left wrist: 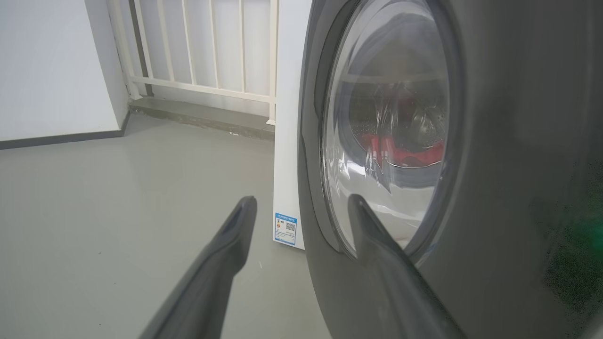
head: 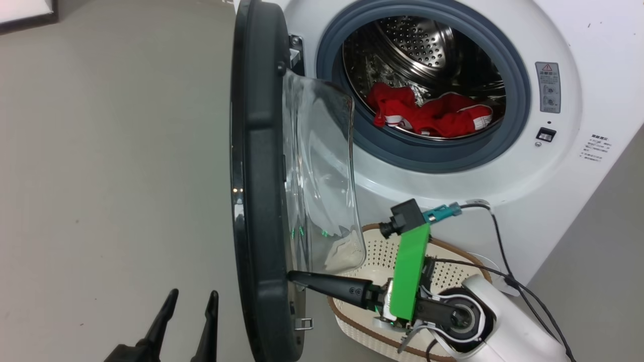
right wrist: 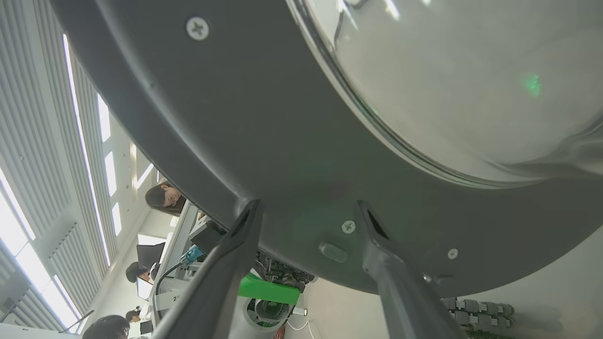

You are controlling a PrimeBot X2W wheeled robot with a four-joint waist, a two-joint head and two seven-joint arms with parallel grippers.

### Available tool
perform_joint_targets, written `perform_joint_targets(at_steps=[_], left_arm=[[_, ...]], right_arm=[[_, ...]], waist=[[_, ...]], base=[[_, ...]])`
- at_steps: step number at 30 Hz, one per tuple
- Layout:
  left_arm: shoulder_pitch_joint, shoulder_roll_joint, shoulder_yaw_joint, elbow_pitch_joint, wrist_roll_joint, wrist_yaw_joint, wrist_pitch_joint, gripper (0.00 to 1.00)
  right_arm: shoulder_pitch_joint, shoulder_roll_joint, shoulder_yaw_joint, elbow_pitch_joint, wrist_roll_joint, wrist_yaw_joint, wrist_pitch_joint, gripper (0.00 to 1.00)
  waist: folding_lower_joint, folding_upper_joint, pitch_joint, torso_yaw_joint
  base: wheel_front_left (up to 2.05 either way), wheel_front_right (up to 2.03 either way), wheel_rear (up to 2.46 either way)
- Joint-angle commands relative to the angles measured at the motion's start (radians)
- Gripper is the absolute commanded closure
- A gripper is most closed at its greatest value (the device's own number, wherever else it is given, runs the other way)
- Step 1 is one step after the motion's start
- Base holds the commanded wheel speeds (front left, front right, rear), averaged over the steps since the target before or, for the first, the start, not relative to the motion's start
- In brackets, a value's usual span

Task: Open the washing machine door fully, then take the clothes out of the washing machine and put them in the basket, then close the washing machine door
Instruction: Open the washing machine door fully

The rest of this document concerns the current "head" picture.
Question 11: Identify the cream perforated basket brown rim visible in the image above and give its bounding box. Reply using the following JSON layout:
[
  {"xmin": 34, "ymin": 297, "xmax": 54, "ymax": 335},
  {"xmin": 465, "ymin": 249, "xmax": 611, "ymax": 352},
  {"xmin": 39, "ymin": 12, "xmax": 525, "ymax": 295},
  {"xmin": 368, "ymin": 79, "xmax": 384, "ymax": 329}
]
[{"xmin": 327, "ymin": 224, "xmax": 494, "ymax": 362}]

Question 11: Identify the black text print sticker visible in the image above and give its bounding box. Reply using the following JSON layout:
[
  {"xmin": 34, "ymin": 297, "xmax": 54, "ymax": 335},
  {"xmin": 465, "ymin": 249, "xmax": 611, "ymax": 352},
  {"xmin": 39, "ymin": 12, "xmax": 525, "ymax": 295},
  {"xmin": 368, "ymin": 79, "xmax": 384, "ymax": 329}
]
[{"xmin": 579, "ymin": 133, "xmax": 612, "ymax": 162}]

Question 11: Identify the dark framed white board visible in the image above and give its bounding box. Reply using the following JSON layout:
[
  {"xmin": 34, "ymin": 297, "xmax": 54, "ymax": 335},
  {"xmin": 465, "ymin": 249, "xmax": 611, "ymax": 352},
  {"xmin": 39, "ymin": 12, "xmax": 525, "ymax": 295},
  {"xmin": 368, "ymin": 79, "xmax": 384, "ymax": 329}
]
[{"xmin": 0, "ymin": 0, "xmax": 58, "ymax": 35}]

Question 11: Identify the grey warning label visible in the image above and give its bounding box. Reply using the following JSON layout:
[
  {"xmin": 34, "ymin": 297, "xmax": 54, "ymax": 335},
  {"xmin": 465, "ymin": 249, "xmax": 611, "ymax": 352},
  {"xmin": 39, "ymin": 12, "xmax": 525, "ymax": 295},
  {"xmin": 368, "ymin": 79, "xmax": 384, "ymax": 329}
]
[{"xmin": 535, "ymin": 61, "xmax": 561, "ymax": 114}]

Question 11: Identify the grey rubber door gasket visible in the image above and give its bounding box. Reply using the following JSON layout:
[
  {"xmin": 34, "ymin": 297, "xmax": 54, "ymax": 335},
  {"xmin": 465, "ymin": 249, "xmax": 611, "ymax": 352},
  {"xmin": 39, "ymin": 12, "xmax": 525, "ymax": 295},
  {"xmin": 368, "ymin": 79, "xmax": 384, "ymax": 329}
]
[{"xmin": 315, "ymin": 0, "xmax": 531, "ymax": 174}]

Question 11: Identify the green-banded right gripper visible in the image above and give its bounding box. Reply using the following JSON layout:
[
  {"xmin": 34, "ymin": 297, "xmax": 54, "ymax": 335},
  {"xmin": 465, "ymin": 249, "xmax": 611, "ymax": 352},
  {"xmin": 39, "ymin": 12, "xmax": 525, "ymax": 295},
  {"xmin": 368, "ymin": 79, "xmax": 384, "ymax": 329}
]
[{"xmin": 287, "ymin": 224, "xmax": 436, "ymax": 332}]

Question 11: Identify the white front-load washing machine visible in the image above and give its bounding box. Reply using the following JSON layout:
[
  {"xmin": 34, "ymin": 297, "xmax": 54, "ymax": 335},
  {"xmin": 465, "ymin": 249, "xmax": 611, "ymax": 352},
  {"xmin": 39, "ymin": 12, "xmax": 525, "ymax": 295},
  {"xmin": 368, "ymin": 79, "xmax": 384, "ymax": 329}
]
[{"xmin": 233, "ymin": 0, "xmax": 644, "ymax": 297}]

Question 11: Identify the red garment with white trim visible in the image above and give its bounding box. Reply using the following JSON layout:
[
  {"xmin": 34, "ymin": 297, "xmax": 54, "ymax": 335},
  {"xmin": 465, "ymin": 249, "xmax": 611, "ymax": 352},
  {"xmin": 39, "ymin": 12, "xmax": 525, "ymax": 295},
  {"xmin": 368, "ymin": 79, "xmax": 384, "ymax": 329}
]
[{"xmin": 366, "ymin": 82, "xmax": 494, "ymax": 139}]

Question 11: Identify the teal cable connector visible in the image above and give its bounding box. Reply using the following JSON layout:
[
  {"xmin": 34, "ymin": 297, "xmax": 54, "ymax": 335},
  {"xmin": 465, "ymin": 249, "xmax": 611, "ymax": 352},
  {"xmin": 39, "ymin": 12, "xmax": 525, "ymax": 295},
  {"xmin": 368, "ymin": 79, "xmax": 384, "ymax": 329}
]
[{"xmin": 423, "ymin": 202, "xmax": 462, "ymax": 223}]

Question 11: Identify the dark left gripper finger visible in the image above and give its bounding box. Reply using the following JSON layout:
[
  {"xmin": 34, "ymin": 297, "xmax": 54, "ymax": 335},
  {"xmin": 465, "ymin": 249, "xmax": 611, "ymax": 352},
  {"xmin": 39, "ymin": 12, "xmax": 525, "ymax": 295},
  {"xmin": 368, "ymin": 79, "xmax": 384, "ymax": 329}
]
[
  {"xmin": 135, "ymin": 288, "xmax": 180, "ymax": 362},
  {"xmin": 190, "ymin": 290, "xmax": 220, "ymax": 362}
]

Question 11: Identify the black round glass washer door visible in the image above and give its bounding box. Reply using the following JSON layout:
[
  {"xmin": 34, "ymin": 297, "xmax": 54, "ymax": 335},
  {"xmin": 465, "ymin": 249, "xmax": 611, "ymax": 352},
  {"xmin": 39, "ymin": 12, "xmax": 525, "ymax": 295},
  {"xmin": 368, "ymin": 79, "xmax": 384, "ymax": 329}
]
[{"xmin": 230, "ymin": 0, "xmax": 366, "ymax": 362}]

